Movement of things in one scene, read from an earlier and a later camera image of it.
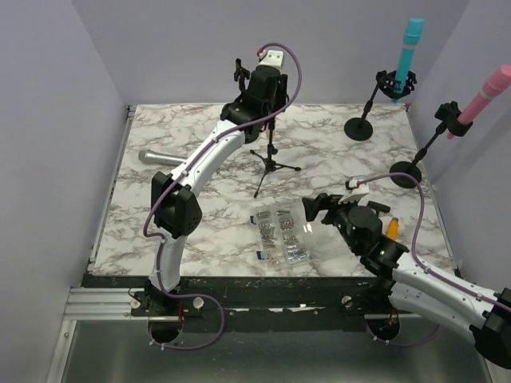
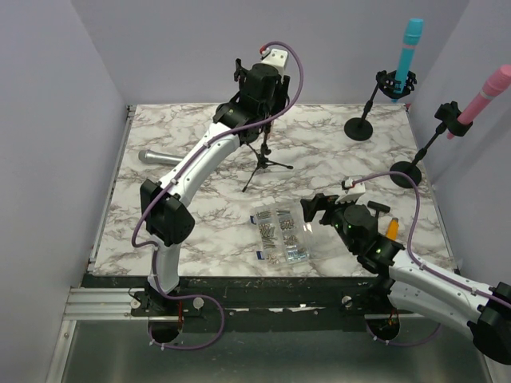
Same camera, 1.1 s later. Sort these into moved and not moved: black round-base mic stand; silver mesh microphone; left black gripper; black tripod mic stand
Moved: black tripod mic stand
Not moved: black round-base mic stand; silver mesh microphone; left black gripper
